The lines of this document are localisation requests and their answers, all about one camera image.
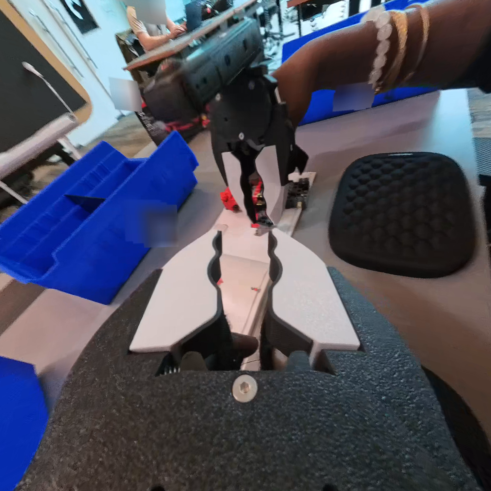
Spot metal door handle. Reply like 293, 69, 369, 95
21, 61, 79, 121

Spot person's right hand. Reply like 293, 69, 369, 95
271, 22, 374, 127

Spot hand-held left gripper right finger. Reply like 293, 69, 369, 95
261, 228, 361, 355

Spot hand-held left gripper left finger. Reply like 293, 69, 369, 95
128, 230, 231, 356

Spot lego instruction booklet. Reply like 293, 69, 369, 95
214, 192, 309, 355

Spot gold bangle bracelets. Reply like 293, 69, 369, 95
384, 3, 432, 90

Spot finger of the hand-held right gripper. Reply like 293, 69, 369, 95
250, 148, 292, 228
220, 151, 258, 225

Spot red and black lego car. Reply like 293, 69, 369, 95
220, 172, 317, 232

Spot long wooden table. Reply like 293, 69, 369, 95
123, 0, 263, 74

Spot blue plastic bin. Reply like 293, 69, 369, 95
0, 356, 50, 491
0, 130, 200, 306
280, 29, 443, 126

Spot white bead bracelet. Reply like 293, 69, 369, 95
364, 6, 394, 93

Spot black quilted chair seat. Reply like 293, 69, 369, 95
328, 151, 477, 279
422, 367, 491, 491

